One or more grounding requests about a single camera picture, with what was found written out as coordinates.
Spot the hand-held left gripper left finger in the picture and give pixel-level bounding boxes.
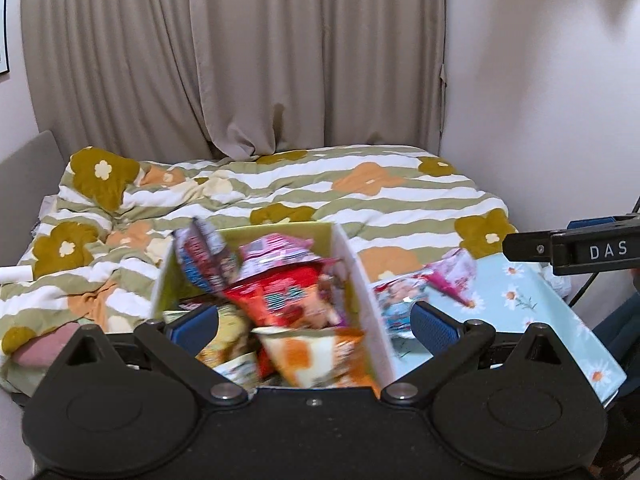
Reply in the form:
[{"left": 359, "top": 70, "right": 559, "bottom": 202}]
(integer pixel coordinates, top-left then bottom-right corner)
[{"left": 57, "top": 305, "right": 249, "bottom": 405}]

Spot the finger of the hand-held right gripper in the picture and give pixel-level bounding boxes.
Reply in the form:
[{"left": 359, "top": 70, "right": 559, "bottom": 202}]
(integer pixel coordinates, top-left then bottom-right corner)
[{"left": 502, "top": 230, "right": 552, "bottom": 264}]

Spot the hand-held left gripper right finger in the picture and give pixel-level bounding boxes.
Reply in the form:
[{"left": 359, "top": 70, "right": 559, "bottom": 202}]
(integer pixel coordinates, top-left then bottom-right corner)
[{"left": 381, "top": 302, "right": 571, "bottom": 405}]

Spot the yellow snack bag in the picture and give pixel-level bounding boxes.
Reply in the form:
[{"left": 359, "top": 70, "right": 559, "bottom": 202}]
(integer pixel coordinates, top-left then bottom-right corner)
[{"left": 195, "top": 305, "right": 252, "bottom": 376}]

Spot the white printed snack packet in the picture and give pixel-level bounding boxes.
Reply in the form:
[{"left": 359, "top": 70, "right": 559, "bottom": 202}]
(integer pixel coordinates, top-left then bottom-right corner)
[{"left": 214, "top": 354, "right": 262, "bottom": 392}]

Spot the purple snack bag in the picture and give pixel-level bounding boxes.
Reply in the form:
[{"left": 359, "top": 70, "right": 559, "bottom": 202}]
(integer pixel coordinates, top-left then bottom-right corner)
[{"left": 172, "top": 217, "right": 241, "bottom": 296}]

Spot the yellow-green cardboard box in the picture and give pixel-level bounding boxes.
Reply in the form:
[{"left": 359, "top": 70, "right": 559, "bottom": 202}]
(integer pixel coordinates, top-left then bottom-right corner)
[{"left": 150, "top": 220, "right": 398, "bottom": 392}]

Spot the red snack bag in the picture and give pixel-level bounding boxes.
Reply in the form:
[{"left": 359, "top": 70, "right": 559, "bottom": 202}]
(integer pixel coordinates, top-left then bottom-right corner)
[{"left": 222, "top": 260, "right": 346, "bottom": 330}]

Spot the pink snack bag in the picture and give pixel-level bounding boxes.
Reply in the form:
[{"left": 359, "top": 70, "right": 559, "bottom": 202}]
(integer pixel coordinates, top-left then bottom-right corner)
[{"left": 237, "top": 232, "right": 322, "bottom": 282}]

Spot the white potato chip bag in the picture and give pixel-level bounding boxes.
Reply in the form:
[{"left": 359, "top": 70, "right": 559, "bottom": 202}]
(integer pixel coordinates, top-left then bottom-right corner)
[{"left": 252, "top": 327, "right": 379, "bottom": 391}]

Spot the blue white snack packet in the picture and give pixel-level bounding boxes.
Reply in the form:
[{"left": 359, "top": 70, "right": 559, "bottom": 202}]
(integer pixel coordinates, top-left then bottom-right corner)
[{"left": 372, "top": 270, "right": 432, "bottom": 347}]

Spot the small pink snack packet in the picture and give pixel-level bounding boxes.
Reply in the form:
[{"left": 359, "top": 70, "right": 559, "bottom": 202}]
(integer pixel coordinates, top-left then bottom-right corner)
[{"left": 429, "top": 249, "right": 479, "bottom": 309}]

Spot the light blue floral sheet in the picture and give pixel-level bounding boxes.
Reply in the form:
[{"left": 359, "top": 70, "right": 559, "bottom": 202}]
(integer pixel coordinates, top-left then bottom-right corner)
[{"left": 367, "top": 252, "right": 628, "bottom": 411}]

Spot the person's leg in jeans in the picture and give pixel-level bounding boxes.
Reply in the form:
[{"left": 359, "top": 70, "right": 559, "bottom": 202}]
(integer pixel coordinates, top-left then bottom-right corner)
[{"left": 592, "top": 287, "right": 640, "bottom": 396}]

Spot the pink cloth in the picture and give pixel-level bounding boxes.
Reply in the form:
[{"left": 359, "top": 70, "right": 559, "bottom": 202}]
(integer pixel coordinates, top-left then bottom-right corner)
[{"left": 12, "top": 322, "right": 82, "bottom": 367}]

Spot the striped floral blanket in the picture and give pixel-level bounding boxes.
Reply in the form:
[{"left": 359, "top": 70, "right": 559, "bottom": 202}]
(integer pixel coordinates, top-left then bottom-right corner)
[{"left": 0, "top": 145, "right": 518, "bottom": 396}]

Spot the grey headboard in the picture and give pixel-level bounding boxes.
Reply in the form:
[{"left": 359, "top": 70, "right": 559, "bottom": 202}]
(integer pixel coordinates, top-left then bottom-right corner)
[{"left": 0, "top": 130, "right": 68, "bottom": 268}]

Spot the beige curtain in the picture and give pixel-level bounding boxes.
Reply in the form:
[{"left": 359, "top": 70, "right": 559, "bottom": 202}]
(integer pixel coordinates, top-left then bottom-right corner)
[{"left": 20, "top": 0, "right": 448, "bottom": 161}]

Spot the black picture frame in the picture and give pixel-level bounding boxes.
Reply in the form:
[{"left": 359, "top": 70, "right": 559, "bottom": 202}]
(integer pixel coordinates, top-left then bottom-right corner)
[{"left": 0, "top": 0, "right": 11, "bottom": 76}]

